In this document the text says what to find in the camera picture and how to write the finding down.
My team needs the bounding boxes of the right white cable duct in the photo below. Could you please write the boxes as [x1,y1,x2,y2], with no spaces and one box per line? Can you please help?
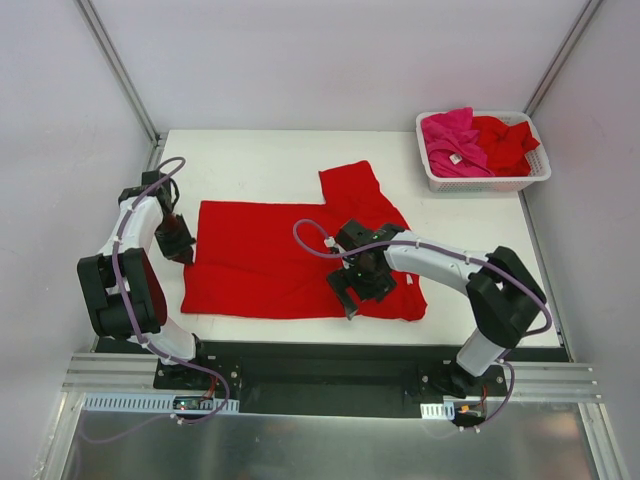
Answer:
[420,401,455,421]

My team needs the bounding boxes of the aluminium frame post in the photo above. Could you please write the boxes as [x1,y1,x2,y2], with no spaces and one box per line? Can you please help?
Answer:
[523,0,606,117]
[74,0,161,145]

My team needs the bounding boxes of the right aluminium frame post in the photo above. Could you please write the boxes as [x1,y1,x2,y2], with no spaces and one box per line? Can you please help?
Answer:
[523,0,606,117]

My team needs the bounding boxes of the left white cable duct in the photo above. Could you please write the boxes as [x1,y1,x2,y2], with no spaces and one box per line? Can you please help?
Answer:
[84,393,240,416]

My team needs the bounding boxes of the white perforated plastic basket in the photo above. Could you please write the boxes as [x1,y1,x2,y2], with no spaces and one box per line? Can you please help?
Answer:
[415,109,551,193]

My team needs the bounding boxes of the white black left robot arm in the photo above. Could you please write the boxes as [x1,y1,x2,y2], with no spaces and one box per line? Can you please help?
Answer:
[77,170,212,390]

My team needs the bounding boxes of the red t shirt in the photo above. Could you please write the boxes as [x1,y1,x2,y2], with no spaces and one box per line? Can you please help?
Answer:
[181,161,408,320]
[472,116,540,177]

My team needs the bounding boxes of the pink t shirt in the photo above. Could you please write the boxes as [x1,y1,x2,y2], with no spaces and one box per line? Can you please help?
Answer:
[418,107,495,178]

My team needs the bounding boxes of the left aluminium frame post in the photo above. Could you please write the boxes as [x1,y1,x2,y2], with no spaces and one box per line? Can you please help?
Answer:
[74,0,161,145]

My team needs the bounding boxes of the white cable duct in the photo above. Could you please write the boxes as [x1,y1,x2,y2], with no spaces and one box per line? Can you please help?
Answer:
[420,401,455,421]
[84,393,240,416]

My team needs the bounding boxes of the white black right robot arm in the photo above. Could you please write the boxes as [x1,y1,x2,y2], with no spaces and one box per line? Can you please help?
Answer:
[325,220,549,398]

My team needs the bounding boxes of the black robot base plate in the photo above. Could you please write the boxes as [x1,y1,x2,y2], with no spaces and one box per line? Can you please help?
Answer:
[152,339,509,419]

